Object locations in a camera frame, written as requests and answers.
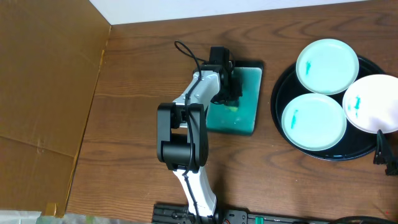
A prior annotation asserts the green scrubbing sponge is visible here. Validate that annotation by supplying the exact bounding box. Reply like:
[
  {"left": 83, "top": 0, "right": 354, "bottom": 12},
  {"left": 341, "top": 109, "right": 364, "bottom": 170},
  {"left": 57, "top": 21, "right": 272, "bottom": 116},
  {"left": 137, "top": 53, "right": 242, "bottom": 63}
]
[{"left": 225, "top": 106, "right": 239, "bottom": 113}]

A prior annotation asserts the pale pink plate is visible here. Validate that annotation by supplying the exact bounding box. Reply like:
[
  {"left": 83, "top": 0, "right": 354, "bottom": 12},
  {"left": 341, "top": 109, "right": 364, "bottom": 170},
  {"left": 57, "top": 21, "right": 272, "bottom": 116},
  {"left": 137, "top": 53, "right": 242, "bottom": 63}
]
[{"left": 342, "top": 74, "right": 397, "bottom": 134}]

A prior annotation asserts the mint green plate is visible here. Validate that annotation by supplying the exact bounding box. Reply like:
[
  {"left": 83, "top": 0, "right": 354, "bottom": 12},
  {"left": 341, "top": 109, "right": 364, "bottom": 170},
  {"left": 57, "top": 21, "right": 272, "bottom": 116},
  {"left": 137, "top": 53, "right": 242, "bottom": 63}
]
[
  {"left": 281, "top": 93, "right": 347, "bottom": 151},
  {"left": 295, "top": 39, "right": 359, "bottom": 95}
]

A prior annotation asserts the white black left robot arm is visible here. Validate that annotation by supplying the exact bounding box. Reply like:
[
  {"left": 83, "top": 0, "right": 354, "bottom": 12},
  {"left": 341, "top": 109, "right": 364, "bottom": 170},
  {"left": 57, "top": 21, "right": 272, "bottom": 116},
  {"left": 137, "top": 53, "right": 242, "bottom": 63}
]
[{"left": 157, "top": 61, "right": 235, "bottom": 222}]

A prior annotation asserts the brown cardboard panel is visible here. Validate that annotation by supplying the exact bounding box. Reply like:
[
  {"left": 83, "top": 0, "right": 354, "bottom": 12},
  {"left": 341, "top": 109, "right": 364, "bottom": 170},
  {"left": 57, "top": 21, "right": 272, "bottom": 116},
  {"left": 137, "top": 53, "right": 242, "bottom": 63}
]
[{"left": 1, "top": 0, "right": 111, "bottom": 217}]

